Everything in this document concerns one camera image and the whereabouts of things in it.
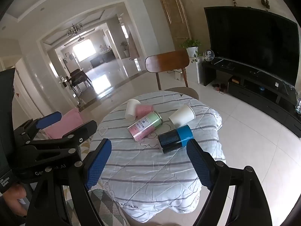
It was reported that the dark sideboard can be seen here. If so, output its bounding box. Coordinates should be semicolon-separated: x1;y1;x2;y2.
90;51;116;68

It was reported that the pink cup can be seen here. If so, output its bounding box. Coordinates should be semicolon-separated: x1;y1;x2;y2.
135;105;155;121

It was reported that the glass ball ornament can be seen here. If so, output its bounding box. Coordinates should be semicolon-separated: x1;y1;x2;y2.
203;49;215;64

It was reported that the person's left forearm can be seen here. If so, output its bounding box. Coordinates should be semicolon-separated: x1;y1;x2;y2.
0;194;26;226

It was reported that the chandelier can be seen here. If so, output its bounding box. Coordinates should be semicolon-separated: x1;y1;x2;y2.
67;23;84;37

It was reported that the tall potted plant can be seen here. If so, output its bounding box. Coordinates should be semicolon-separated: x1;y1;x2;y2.
120;41;130;57

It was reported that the small white cup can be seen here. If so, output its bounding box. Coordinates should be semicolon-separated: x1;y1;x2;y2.
125;99;141;121

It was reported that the potted green plant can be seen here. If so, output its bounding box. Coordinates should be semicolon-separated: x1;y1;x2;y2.
179;38;204;63

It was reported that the person's left hand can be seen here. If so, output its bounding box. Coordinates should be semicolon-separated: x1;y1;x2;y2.
4;183;28;217

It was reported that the white plant pedestal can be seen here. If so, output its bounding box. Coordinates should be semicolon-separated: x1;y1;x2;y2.
188;56;204;84

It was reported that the green and pink can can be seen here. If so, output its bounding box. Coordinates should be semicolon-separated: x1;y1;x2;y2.
128;111;163;142

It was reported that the black television stand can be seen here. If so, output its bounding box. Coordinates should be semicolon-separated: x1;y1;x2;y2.
201;60;301;138

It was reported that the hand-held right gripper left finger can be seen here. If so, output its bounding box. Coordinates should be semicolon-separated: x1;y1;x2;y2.
25;138;112;226

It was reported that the striped white quilt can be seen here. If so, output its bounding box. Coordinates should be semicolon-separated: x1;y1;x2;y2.
89;91;227;223

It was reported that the dining table with chairs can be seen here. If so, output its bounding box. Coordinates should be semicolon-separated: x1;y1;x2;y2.
60;68;91;95

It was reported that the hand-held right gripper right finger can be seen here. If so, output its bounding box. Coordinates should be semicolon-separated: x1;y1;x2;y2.
186;138;268;226

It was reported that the wooden chair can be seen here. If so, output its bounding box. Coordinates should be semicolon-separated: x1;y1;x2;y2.
145;50;199;100

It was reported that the black television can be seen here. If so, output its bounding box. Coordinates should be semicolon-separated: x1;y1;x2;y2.
204;6;299;87

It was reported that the large white paper cup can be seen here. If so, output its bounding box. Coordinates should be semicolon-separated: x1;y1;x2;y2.
169;105;196;127

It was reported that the pink cushion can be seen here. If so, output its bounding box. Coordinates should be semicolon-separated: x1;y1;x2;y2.
44;107;85;140

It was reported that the white refrigerator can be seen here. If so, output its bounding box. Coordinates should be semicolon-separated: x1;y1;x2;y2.
63;53;81;75

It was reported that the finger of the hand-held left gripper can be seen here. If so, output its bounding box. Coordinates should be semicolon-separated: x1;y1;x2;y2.
22;120;98;157
14;111;63;145

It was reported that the blue and black cup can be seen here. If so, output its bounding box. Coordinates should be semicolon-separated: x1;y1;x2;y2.
157;124;195;154

